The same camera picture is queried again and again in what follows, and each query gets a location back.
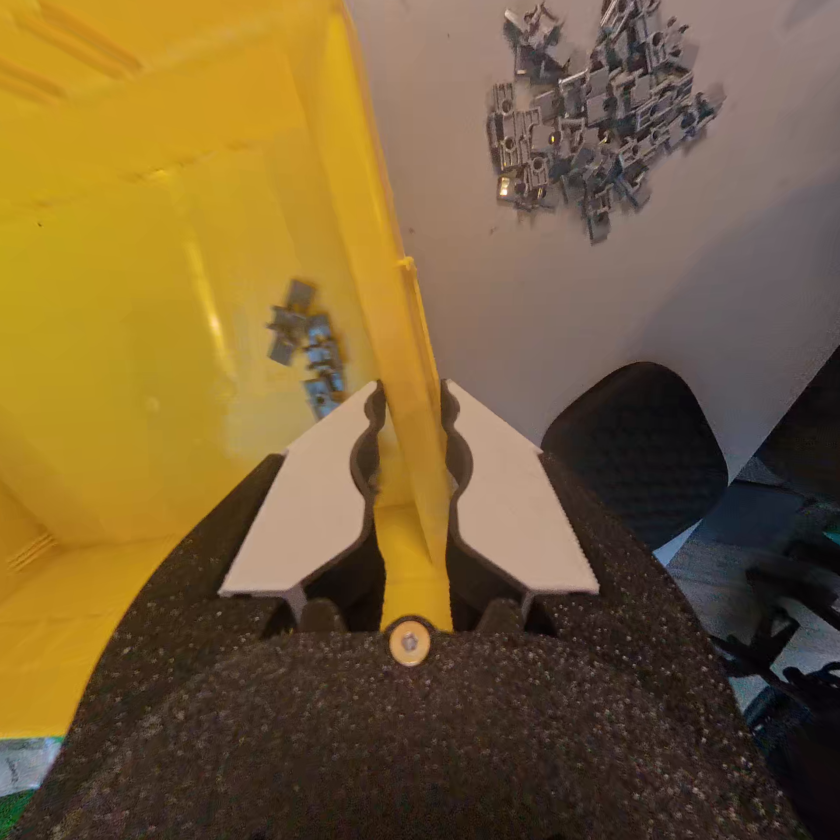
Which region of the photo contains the black office chair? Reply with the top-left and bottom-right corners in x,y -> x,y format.
715,354 -> 840,840

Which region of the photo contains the grey desk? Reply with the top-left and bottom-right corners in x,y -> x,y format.
344,0 -> 840,572

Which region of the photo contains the clear plastic bag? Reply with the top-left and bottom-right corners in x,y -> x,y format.
0,738 -> 63,798

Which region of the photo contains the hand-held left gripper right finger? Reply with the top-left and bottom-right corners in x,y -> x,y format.
440,378 -> 600,599

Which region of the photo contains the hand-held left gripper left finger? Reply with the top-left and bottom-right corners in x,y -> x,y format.
218,379 -> 388,599

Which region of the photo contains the yellow plastic bin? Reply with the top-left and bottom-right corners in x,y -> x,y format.
0,0 -> 454,739

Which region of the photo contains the green plastic bin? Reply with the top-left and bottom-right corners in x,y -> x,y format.
0,787 -> 40,840

